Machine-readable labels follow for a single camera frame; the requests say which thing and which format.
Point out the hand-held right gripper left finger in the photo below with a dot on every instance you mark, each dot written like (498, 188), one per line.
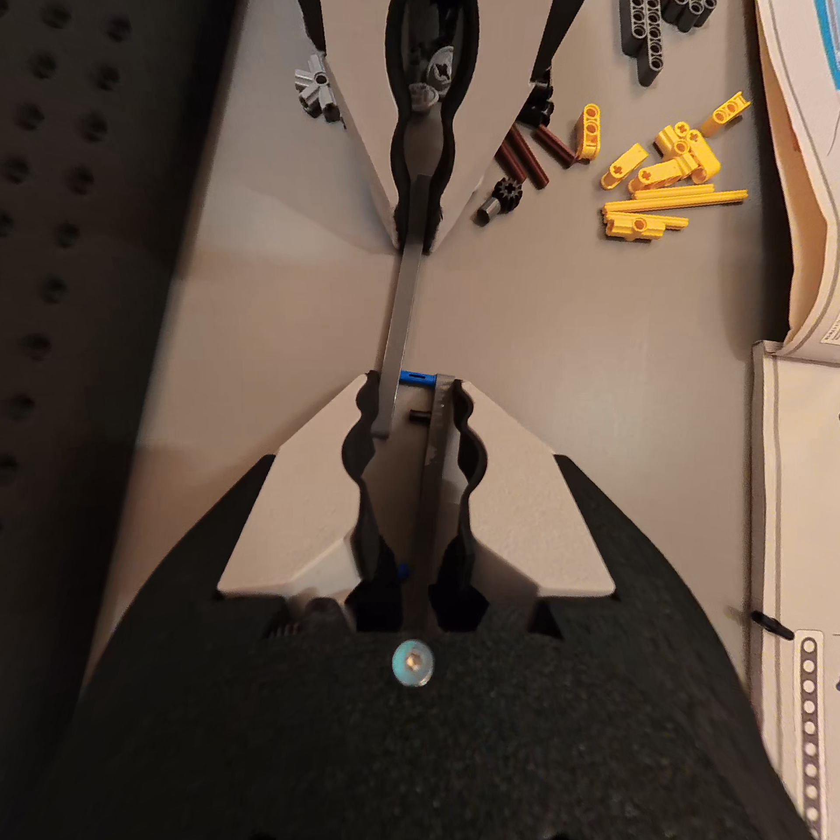
(295, 518)

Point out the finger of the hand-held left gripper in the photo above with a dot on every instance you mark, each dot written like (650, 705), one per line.
(358, 79)
(505, 65)

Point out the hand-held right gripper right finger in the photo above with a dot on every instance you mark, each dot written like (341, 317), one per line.
(538, 525)

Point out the long grey lego beam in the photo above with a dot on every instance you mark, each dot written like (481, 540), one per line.
(403, 295)
(436, 472)

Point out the blue lego pin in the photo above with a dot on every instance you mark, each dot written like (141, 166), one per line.
(403, 571)
(415, 377)

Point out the grey cross lego piece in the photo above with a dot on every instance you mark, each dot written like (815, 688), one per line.
(318, 85)

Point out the grey lego wheel hub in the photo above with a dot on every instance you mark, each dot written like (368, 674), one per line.
(423, 95)
(441, 65)

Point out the stack of dark lego beams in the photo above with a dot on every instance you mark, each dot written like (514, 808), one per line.
(646, 39)

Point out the brown lego axle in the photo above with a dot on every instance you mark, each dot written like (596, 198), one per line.
(510, 164)
(554, 144)
(528, 157)

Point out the black lego gear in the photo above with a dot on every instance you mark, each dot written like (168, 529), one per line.
(505, 197)

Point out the pile of yellow lego pieces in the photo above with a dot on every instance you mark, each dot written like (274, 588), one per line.
(669, 164)

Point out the lego instruction booklet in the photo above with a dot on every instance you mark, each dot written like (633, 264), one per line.
(800, 459)

